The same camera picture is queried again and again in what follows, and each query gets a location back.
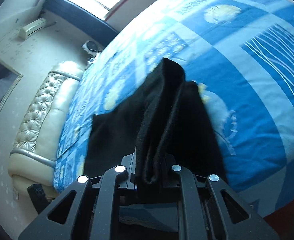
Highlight black pants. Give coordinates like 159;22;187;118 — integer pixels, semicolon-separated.
84;58;226;185

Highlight cream tufted leather headboard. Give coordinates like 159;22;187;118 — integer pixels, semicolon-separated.
8;61;84;198

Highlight black nightstand box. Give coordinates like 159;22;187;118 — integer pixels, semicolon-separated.
27;184;55;214

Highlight white desk fan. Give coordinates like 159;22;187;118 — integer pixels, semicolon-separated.
81;40;103;58

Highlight left dark blue curtain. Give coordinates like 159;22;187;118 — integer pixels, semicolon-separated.
42;0;119;47

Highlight blue patterned bed sheet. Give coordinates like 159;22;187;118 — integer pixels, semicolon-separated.
53;0;294;216

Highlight white wall air conditioner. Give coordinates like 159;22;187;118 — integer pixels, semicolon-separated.
18;17;47;40

